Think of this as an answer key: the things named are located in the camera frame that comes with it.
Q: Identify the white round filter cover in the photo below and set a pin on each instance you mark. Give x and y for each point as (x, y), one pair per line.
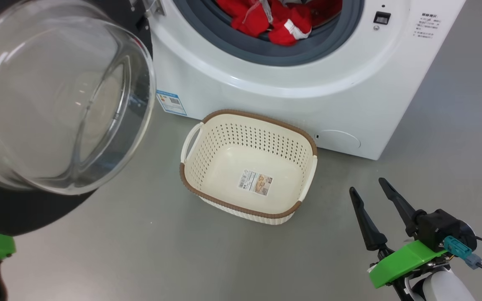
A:
(339, 139)

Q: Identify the cream laundry basket brown rim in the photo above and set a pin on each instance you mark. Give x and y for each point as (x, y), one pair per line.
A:
(245, 159)

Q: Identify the white printed text label sticker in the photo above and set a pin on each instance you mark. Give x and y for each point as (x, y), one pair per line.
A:
(427, 25)

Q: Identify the white washing machine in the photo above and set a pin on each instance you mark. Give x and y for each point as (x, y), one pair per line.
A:
(266, 104)

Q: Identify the blue energy label sticker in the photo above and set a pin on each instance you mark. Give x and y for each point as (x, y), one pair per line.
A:
(171, 102)

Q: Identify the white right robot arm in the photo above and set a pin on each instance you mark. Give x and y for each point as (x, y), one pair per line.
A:
(446, 288)

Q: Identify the black round glass washer door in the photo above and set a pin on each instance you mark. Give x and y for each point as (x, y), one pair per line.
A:
(57, 104)

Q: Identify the product label sticker with barcode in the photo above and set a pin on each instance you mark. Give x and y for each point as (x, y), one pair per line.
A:
(255, 182)

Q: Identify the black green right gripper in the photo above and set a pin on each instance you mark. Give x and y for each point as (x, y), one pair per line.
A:
(446, 228)

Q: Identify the red and white garment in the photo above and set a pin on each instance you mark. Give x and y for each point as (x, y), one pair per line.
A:
(253, 19)

